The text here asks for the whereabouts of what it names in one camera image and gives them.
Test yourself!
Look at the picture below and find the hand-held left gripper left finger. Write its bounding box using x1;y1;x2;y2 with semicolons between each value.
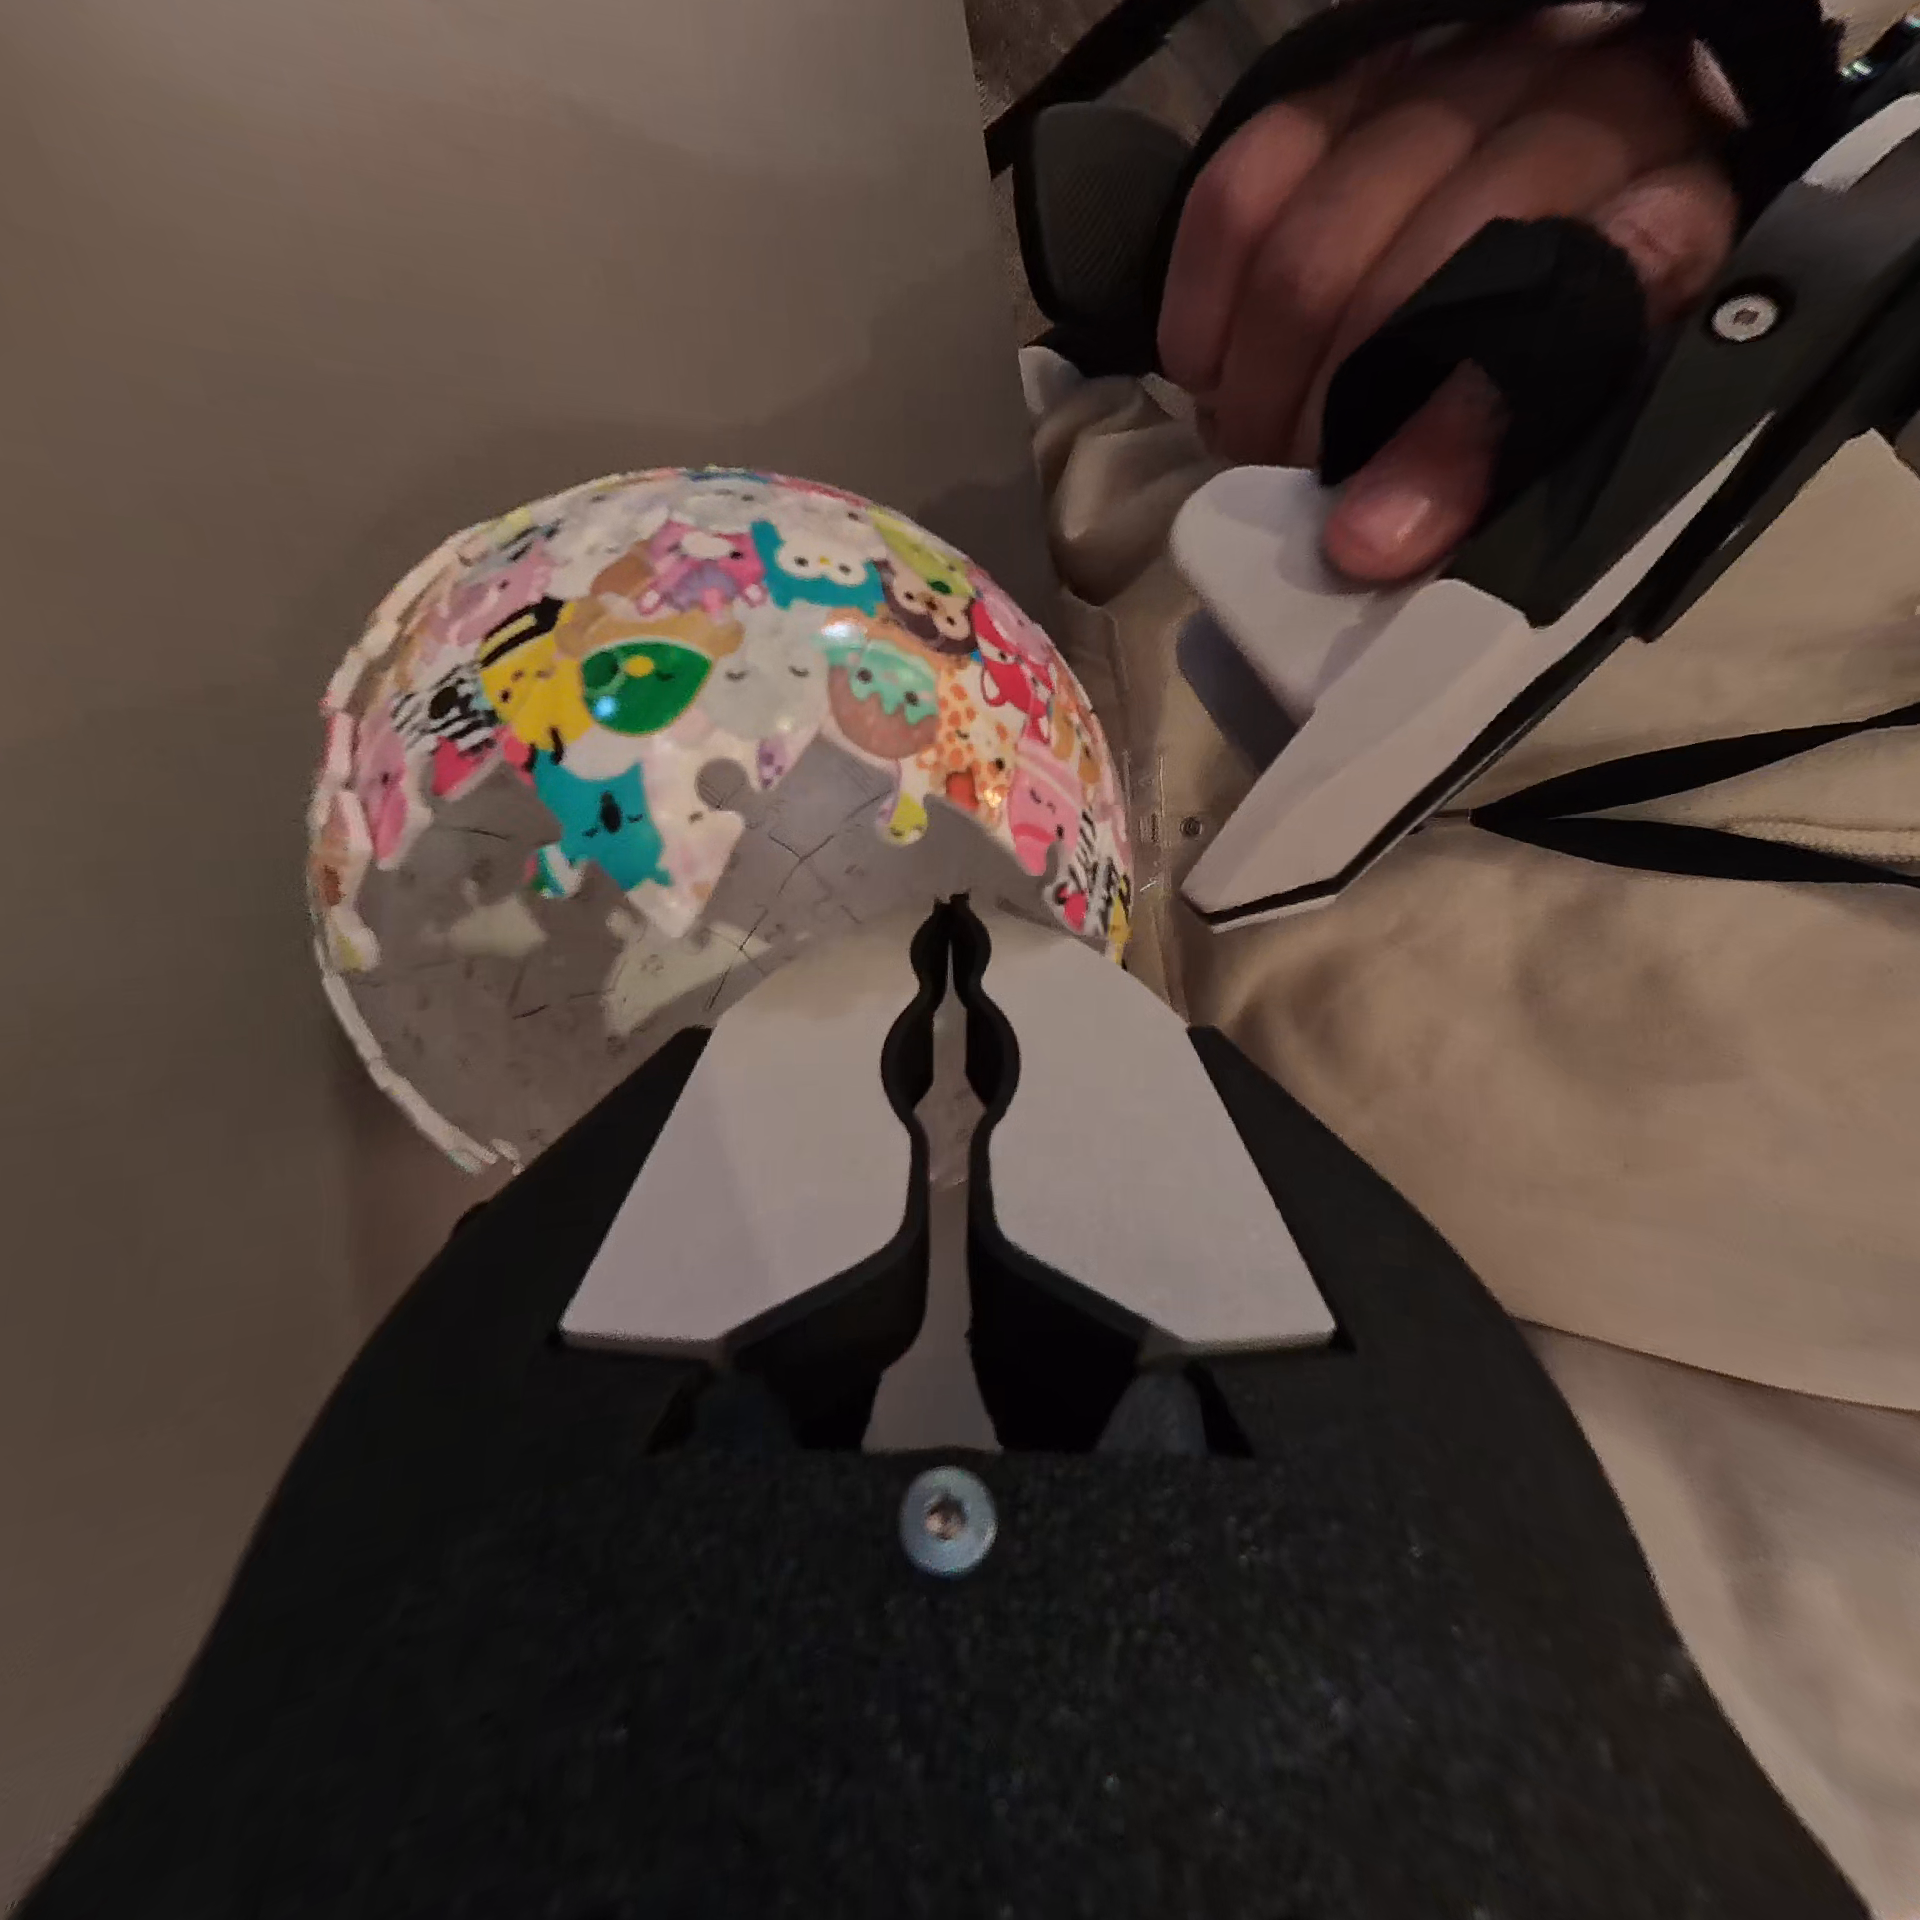
558;898;951;1447

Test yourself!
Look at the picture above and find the black lanyard strap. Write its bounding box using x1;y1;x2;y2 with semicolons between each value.
1472;706;1920;889

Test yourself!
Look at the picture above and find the person's right hand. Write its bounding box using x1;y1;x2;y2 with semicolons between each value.
1163;35;1749;585

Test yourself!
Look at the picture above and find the colourful puzzle ball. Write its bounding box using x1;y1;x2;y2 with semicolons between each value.
304;465;1137;1174

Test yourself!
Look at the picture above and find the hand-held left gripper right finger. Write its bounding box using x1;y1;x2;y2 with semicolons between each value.
955;898;1338;1447

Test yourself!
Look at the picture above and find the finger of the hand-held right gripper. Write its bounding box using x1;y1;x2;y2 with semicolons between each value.
1199;421;1779;938
1169;465;1531;934

